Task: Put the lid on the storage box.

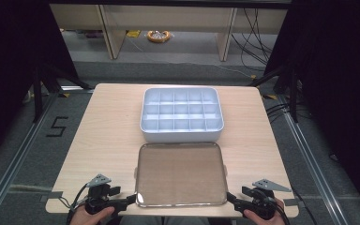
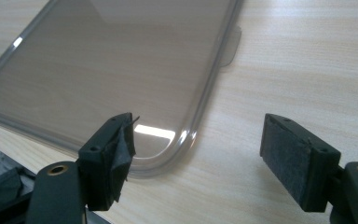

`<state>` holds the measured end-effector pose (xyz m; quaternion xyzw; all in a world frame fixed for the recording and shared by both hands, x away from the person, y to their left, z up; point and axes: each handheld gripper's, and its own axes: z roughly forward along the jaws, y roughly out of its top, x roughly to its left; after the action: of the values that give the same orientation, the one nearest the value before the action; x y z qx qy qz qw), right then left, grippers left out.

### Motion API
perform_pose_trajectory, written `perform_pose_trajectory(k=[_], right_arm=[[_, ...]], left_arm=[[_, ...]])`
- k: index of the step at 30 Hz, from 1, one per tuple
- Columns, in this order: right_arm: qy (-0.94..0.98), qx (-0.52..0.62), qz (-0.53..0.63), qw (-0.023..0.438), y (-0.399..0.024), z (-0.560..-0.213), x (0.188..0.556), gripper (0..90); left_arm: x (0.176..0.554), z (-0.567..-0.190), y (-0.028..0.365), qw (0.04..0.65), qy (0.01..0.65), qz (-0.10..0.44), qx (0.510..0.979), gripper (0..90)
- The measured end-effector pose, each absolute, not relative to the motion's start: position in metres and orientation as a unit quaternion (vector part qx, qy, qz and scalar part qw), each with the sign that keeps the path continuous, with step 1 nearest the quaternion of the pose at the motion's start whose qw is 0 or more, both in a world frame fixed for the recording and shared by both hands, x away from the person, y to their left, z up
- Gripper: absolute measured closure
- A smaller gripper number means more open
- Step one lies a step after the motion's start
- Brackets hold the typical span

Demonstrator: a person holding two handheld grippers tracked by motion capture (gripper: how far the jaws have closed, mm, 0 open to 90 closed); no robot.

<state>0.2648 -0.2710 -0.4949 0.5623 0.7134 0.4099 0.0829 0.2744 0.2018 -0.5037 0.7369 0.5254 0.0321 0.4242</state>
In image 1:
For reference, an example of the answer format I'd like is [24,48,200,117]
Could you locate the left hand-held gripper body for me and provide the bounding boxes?
[84,173,129,216]

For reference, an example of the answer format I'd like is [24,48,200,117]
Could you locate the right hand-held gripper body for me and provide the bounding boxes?
[234,178,293,220]

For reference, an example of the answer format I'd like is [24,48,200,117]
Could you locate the transparent plastic box lid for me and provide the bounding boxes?
[134,142,229,209]

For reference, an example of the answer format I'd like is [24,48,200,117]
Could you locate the white compartment storage box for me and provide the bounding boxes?
[139,86,225,143]

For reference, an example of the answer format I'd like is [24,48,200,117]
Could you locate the person's right hand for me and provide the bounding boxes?
[243,200,287,225]

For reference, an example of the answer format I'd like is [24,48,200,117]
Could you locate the person's left hand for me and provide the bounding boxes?
[69,205,115,225]

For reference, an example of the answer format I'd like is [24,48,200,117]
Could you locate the grey tape strip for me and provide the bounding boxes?
[39,190,65,203]
[282,198,300,207]

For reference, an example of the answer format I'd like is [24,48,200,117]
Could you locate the black metal stand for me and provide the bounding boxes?
[32,62,96,124]
[247,66,300,124]

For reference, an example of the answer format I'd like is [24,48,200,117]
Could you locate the black curtain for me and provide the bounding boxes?
[0,0,80,165]
[262,0,360,218]

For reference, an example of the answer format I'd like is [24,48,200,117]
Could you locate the left hand-held gripper cable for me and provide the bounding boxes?
[58,183,90,225]

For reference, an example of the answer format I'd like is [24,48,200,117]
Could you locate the hand-held gripper cable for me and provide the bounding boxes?
[58,183,90,225]
[270,187,319,225]

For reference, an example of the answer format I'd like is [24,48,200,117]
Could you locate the right hand-held gripper cable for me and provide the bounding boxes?
[270,187,319,225]

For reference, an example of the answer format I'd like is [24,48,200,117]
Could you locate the aluminium floor rail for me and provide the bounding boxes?
[0,91,62,218]
[281,110,352,225]

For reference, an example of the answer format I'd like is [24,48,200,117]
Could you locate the black floor cables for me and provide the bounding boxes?
[264,100,313,124]

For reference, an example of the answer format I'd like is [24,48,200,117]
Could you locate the bundle of black cables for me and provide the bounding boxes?
[230,7,275,72]

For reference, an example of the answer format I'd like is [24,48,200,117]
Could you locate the orange ring-shaped object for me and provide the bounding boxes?
[146,29,173,44]

